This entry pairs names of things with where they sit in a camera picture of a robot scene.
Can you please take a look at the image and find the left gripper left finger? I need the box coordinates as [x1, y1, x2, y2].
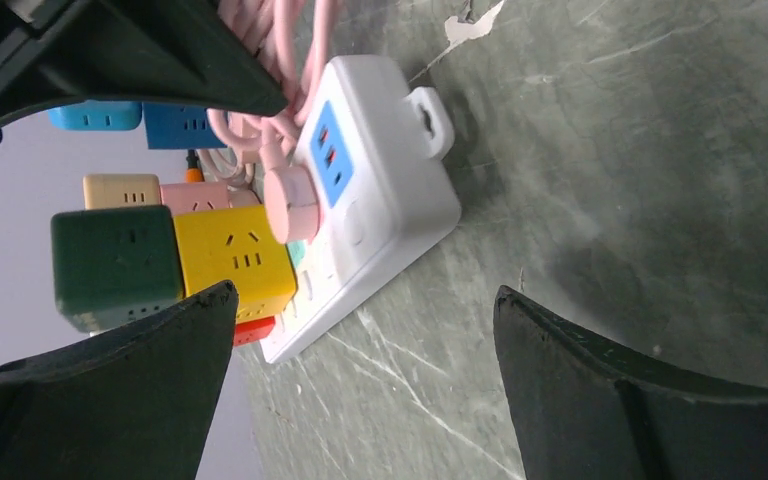
[0, 281, 238, 479]

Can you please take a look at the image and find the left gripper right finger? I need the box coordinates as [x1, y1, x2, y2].
[493, 286, 768, 479]

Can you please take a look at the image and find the light blue cube adapter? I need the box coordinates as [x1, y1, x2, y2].
[47, 101, 142, 131]

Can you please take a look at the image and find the red cube adapter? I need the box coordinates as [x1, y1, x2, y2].
[232, 316, 275, 347]

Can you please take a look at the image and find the pink cable with plug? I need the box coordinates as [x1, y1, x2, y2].
[197, 0, 340, 246]

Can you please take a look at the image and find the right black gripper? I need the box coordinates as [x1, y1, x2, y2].
[0, 0, 288, 142]

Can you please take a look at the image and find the white power strip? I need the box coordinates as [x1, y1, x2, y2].
[261, 55, 461, 364]

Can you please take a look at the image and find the pink power strip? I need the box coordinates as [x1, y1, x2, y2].
[160, 182, 261, 216]

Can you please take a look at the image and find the beige cube adapter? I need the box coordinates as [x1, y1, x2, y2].
[83, 174, 161, 210]

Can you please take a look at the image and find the yellow cube adapter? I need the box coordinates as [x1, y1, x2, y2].
[173, 205, 297, 323]

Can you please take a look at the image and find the orange handled screwdriver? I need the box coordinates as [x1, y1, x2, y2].
[185, 149, 205, 183]

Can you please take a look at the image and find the dark blue cube adapter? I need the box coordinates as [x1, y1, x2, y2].
[142, 103, 225, 150]

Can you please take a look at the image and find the green cube adapter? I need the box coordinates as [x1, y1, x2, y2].
[50, 205, 185, 333]

